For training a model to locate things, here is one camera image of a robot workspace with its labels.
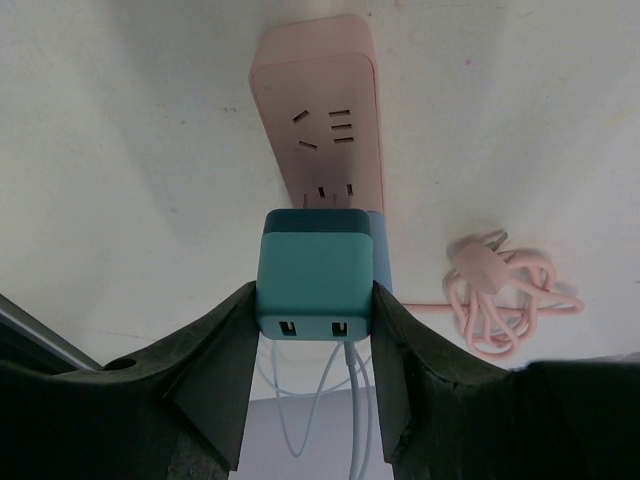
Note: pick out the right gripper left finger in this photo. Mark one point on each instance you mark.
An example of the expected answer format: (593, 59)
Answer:
(176, 409)

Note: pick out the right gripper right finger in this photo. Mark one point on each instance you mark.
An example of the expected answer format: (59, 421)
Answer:
(445, 414)

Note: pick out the light blue charger plug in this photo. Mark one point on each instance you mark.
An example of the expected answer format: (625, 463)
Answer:
(381, 257)

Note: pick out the teal plug adapter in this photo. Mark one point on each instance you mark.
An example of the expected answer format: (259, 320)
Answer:
(315, 275)

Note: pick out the pink power strip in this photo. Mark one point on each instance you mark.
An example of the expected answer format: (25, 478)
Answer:
(315, 86)

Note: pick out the aluminium front rail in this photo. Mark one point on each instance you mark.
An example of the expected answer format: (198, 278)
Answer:
(37, 346)

